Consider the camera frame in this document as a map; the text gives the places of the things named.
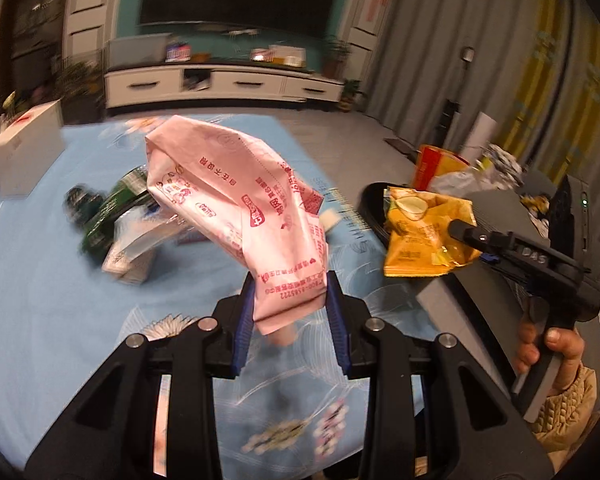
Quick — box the yellow chip bag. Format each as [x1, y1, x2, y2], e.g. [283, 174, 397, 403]
[384, 186, 481, 278]

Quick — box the pink printed snack bag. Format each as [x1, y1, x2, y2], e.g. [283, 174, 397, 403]
[145, 116, 328, 335]

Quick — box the black round trash bin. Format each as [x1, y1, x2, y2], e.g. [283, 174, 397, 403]
[356, 181, 406, 248]

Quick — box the person's right hand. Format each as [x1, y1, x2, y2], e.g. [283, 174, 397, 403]
[514, 318, 585, 396]

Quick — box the red yellow shopping bag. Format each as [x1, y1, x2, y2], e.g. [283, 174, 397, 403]
[412, 144, 469, 191]

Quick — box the beige knit right sleeve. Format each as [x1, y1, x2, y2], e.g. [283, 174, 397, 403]
[530, 364, 598, 472]

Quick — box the white barcode carton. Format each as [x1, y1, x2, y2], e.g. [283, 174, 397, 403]
[102, 206, 195, 284]

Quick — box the yellow patterned curtain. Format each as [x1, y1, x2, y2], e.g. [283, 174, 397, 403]
[494, 0, 600, 241]

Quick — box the green crumpled snack wrapper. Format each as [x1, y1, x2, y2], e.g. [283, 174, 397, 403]
[64, 166, 156, 264]

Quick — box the blue floral tablecloth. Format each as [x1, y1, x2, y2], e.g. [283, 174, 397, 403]
[0, 112, 441, 478]

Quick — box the potted plant by cabinet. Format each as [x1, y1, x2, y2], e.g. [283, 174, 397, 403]
[337, 79, 365, 113]

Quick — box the grey curtain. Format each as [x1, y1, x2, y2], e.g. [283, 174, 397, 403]
[365, 0, 550, 148]

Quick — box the white tv cabinet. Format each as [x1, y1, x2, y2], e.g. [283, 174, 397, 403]
[105, 63, 343, 110]

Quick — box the white cardboard box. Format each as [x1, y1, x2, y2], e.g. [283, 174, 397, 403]
[0, 100, 65, 196]

